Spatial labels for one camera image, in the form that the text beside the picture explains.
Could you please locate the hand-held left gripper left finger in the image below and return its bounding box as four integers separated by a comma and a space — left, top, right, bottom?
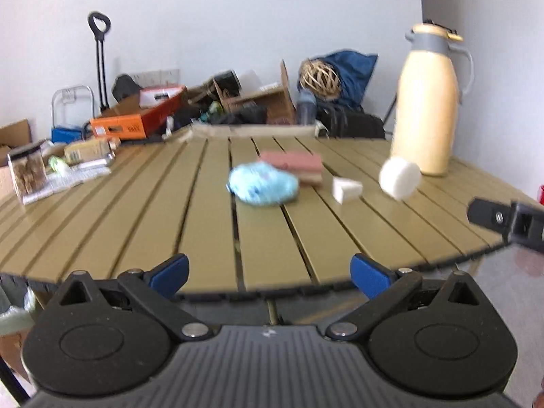
51, 254, 211, 341

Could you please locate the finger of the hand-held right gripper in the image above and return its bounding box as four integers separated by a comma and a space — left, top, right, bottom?
466, 198, 515, 243

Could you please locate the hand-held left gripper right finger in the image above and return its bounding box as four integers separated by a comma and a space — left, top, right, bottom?
326, 254, 489, 341

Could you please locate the white wedge sponge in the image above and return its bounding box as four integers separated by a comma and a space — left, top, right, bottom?
331, 176, 363, 203

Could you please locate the white round foam disc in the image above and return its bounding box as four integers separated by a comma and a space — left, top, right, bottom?
378, 157, 421, 200

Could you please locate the light blue cloth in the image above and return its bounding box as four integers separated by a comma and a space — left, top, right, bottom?
226, 162, 299, 208

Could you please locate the pink sponge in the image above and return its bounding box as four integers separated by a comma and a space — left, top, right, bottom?
259, 151, 324, 185

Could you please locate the tan folding table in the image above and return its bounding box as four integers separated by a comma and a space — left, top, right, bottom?
0, 135, 544, 326

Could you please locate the yellow thermos jug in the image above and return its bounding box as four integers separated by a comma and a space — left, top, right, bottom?
390, 23, 473, 177

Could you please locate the silver foil packet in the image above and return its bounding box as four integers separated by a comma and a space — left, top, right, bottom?
79, 157, 115, 170

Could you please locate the printed paper sheet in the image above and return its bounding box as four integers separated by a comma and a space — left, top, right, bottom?
23, 166, 112, 205

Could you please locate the pale yellow carton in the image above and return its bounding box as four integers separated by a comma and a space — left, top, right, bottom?
64, 137, 117, 164

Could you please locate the orange shoebox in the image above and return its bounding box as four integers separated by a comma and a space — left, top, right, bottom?
90, 86, 188, 140

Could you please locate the blue box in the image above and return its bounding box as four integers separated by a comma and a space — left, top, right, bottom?
52, 125, 83, 143

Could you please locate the clear jar black lid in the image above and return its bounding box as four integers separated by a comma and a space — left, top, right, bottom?
7, 144, 47, 198

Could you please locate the black fabric bag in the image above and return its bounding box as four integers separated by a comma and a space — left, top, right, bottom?
225, 106, 268, 125

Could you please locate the white pink box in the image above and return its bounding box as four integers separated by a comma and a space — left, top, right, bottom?
139, 86, 185, 107

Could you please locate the grey water bottle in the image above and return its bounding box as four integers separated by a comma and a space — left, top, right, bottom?
296, 90, 317, 126

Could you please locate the black backpack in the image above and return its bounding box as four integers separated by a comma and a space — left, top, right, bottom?
112, 74, 143, 103

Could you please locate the blue fabric bag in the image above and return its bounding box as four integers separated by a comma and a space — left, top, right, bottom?
314, 50, 379, 113

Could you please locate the open brown cardboard box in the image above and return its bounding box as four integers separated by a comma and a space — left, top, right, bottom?
212, 59, 296, 125

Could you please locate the black case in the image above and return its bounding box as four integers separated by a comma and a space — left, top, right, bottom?
211, 70, 243, 94

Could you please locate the wicker ball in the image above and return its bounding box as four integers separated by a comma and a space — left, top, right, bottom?
300, 60, 341, 94

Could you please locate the large cardboard box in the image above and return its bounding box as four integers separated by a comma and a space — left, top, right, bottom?
0, 120, 32, 166

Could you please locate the silver folding frame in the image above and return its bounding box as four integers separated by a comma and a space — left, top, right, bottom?
52, 86, 95, 130

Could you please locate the black cart handle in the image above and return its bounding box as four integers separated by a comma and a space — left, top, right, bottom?
88, 12, 112, 113

